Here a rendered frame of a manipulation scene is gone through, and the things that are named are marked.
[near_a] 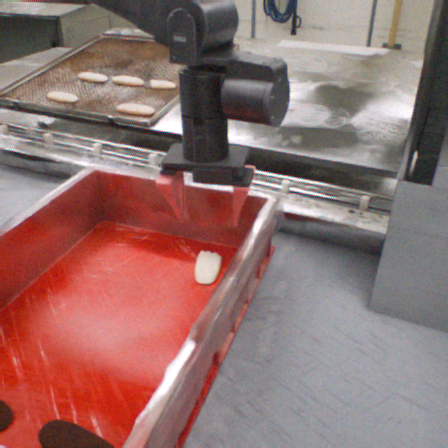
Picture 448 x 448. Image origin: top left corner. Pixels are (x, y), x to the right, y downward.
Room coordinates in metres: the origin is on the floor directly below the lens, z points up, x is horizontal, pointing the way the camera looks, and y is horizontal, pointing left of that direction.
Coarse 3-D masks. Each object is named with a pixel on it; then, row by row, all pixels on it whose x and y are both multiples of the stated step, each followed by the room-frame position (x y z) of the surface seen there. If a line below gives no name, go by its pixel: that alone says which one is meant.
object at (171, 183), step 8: (160, 176) 0.54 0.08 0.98; (168, 176) 0.53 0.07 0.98; (176, 176) 0.54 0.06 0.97; (160, 184) 0.52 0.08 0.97; (168, 184) 0.51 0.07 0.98; (176, 184) 0.56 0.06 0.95; (168, 192) 0.52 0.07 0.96; (176, 192) 0.56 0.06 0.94; (168, 200) 0.53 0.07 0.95; (176, 200) 0.53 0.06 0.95; (176, 208) 0.53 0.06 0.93; (176, 216) 0.54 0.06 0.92
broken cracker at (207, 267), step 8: (200, 256) 0.56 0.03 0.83; (208, 256) 0.56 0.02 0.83; (216, 256) 0.56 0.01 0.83; (200, 264) 0.54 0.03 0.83; (208, 264) 0.54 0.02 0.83; (216, 264) 0.54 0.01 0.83; (200, 272) 0.52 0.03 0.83; (208, 272) 0.52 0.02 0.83; (216, 272) 0.52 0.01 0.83; (200, 280) 0.51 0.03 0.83; (208, 280) 0.51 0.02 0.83
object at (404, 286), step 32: (416, 96) 0.46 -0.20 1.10; (416, 128) 0.51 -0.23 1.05; (416, 160) 0.65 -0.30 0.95; (416, 192) 0.45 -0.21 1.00; (416, 224) 0.44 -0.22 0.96; (384, 256) 0.45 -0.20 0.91; (416, 256) 0.44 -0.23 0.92; (384, 288) 0.45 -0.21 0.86; (416, 288) 0.43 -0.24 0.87; (416, 320) 0.43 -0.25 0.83
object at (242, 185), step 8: (248, 168) 0.54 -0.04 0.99; (192, 176) 0.51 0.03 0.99; (200, 176) 0.51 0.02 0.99; (208, 176) 0.51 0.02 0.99; (216, 176) 0.50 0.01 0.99; (224, 176) 0.50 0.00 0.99; (232, 176) 0.51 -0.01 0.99; (248, 176) 0.52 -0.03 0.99; (208, 184) 0.51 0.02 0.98; (216, 184) 0.50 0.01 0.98; (224, 184) 0.50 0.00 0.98; (232, 184) 0.50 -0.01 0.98; (240, 184) 0.50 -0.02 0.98; (248, 184) 0.50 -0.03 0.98; (240, 192) 0.50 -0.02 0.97; (248, 192) 0.50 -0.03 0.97; (240, 200) 0.51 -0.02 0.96; (240, 208) 0.51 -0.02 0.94
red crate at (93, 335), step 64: (64, 256) 0.57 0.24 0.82; (128, 256) 0.57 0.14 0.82; (192, 256) 0.57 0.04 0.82; (0, 320) 0.43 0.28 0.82; (64, 320) 0.43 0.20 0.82; (128, 320) 0.43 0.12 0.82; (192, 320) 0.43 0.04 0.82; (0, 384) 0.33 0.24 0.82; (64, 384) 0.33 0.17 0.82; (128, 384) 0.33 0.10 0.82
